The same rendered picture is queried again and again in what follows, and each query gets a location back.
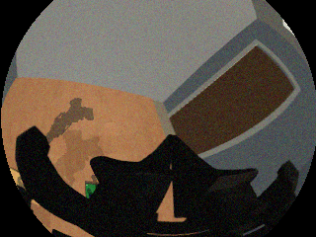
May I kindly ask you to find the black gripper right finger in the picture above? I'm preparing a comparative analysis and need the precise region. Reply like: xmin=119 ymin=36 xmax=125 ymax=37
xmin=170 ymin=134 xmax=260 ymax=218

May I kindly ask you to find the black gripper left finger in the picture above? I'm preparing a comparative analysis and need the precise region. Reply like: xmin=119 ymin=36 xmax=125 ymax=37
xmin=90 ymin=134 xmax=174 ymax=213

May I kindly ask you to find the green circuit board with knobs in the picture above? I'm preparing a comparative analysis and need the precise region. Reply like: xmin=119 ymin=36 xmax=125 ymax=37
xmin=86 ymin=183 xmax=97 ymax=198

